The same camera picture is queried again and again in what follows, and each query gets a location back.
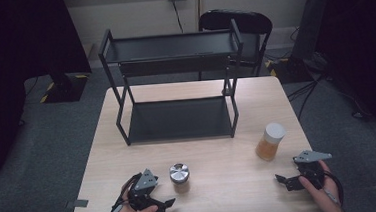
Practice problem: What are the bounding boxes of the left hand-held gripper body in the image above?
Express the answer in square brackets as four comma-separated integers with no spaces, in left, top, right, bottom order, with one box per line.
[125,167,161,212]

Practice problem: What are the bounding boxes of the silver metal can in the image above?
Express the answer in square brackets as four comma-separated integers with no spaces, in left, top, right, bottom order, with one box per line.
[168,162,192,194]

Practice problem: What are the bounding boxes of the black chair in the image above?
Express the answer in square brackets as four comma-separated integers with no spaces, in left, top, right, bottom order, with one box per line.
[193,5,277,82]

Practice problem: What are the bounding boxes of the right hand-held gripper cable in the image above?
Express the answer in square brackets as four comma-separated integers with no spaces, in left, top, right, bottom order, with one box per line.
[323,169,346,209]

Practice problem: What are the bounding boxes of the black curtain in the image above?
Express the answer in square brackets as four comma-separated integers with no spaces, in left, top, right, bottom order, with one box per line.
[312,0,376,146]
[0,0,100,182]

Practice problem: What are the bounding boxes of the black stand base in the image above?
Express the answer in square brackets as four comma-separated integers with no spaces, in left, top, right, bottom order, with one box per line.
[265,55,315,85]
[37,71,91,105]

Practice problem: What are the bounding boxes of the person's right hand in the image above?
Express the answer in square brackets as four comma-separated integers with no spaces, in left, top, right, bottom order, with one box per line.
[296,159,346,212]

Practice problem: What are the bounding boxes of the black power cable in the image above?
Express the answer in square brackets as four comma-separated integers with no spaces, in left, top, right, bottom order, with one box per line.
[169,0,185,35]

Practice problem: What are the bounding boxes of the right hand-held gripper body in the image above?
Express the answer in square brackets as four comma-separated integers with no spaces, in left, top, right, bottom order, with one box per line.
[291,148,335,192]

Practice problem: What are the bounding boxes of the black floor cables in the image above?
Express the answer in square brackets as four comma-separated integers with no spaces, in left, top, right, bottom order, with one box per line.
[285,71,329,123]

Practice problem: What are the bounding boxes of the black metal shelf rack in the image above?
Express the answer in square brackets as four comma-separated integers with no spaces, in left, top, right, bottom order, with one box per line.
[95,17,251,148]

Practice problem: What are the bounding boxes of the grey tape strip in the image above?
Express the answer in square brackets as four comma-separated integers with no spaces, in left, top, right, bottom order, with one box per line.
[64,198,90,210]

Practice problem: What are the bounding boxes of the amber jar with white lid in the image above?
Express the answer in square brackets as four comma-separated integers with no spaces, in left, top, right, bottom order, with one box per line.
[252,121,288,163]

